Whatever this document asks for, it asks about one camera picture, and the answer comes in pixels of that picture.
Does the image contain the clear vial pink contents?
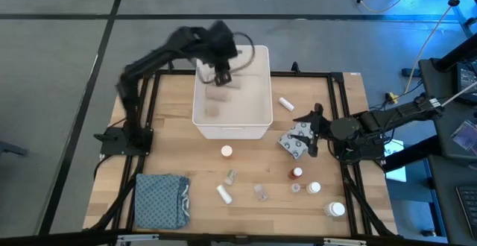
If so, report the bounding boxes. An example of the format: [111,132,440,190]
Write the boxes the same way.
[224,168,239,186]

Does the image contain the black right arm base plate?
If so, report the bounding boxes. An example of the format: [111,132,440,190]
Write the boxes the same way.
[332,141,385,162]

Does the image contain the grey printed medical pouch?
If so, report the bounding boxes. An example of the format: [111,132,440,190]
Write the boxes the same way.
[277,122,315,160]

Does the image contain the cream floor cable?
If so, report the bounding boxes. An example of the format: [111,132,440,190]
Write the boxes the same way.
[404,0,477,94]

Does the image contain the clear vial green contents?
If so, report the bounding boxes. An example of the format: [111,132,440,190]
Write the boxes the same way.
[253,183,269,203]

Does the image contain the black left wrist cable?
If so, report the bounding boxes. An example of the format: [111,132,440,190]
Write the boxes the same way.
[196,32,256,85]

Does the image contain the dark grey desk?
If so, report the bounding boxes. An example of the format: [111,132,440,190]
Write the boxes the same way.
[427,154,477,246]
[418,57,477,161]

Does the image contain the red bottle white cap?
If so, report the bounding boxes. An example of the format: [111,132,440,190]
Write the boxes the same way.
[287,166,304,181]

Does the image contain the medium beige bandage roll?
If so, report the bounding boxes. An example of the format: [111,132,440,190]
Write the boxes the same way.
[205,87,230,102]

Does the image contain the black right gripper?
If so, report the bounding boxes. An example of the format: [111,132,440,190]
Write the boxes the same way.
[292,104,332,159]

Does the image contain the white paper sheet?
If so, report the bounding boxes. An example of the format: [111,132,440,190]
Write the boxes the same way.
[383,138,408,183]

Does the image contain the blue patterned cloth pouch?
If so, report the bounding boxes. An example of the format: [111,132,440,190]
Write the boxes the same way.
[133,173,192,230]

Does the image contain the white perforated plastic basket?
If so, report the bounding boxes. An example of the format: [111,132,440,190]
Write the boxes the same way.
[192,45,274,140]

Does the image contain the black keyboard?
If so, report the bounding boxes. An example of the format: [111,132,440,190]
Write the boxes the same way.
[456,185,477,236]

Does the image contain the black rig beam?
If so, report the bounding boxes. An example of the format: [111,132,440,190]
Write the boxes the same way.
[432,33,477,72]
[383,134,443,173]

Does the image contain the white gauze roll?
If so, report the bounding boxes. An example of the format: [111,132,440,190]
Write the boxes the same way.
[277,96,295,113]
[215,184,233,205]

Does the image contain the black laptop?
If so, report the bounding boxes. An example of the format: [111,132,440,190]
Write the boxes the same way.
[455,61,477,106]

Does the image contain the black aluminium table frame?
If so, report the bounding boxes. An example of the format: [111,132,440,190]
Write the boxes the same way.
[83,60,402,246]

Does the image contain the thin white rod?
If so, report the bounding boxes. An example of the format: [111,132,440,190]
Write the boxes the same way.
[441,84,477,107]

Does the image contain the large white-capped bottle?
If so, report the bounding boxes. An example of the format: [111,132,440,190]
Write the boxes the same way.
[323,201,347,218]

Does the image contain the purple plastic bag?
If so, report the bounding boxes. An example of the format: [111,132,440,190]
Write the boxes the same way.
[449,119,477,152]

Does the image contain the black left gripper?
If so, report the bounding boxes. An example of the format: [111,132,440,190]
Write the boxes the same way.
[206,20,239,87]

